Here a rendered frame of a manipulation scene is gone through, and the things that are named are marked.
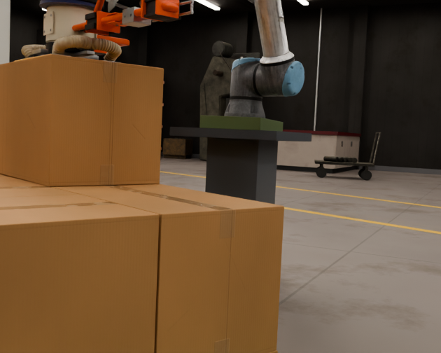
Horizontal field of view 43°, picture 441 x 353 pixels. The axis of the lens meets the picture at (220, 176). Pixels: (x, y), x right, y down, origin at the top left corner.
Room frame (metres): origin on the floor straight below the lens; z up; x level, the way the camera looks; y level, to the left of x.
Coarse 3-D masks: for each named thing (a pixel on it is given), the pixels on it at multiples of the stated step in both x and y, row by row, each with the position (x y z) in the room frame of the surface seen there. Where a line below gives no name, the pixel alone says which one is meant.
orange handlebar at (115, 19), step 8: (136, 8) 1.68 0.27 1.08; (168, 8) 1.57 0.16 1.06; (176, 8) 1.59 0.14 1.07; (112, 16) 1.78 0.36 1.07; (120, 16) 1.74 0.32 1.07; (80, 24) 1.95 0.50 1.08; (104, 24) 1.84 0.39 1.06; (112, 24) 1.81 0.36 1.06; (120, 24) 1.79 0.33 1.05; (88, 32) 2.02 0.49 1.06; (112, 40) 2.23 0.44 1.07; (120, 40) 2.25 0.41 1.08; (128, 40) 2.29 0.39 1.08
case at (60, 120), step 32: (0, 64) 2.08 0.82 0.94; (32, 64) 1.83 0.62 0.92; (64, 64) 1.74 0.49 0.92; (96, 64) 1.80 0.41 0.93; (128, 64) 1.88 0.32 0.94; (0, 96) 2.08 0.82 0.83; (32, 96) 1.83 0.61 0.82; (64, 96) 1.74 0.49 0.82; (96, 96) 1.81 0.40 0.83; (128, 96) 1.88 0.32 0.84; (160, 96) 1.96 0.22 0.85; (0, 128) 2.07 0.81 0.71; (32, 128) 1.83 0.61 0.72; (64, 128) 1.74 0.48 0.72; (96, 128) 1.81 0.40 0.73; (128, 128) 1.88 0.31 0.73; (160, 128) 1.96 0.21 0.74; (0, 160) 2.07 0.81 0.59; (32, 160) 1.82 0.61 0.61; (64, 160) 1.74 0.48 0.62; (96, 160) 1.81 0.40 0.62; (128, 160) 1.89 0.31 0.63
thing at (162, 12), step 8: (144, 0) 1.63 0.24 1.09; (152, 0) 1.60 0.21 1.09; (160, 0) 1.57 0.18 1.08; (168, 0) 1.59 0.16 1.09; (176, 0) 1.60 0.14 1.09; (144, 8) 1.63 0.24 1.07; (152, 8) 1.60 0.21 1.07; (160, 8) 1.57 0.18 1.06; (144, 16) 1.62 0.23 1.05; (152, 16) 1.60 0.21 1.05; (160, 16) 1.60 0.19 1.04; (168, 16) 1.59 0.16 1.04; (176, 16) 1.61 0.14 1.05
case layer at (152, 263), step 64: (0, 192) 1.53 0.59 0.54; (64, 192) 1.59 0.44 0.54; (128, 192) 1.67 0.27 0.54; (192, 192) 1.75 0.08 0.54; (0, 256) 1.03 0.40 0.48; (64, 256) 1.11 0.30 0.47; (128, 256) 1.21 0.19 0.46; (192, 256) 1.32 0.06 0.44; (256, 256) 1.45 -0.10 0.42; (0, 320) 1.04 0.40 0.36; (64, 320) 1.12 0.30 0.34; (128, 320) 1.21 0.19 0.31; (192, 320) 1.32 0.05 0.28; (256, 320) 1.46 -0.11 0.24
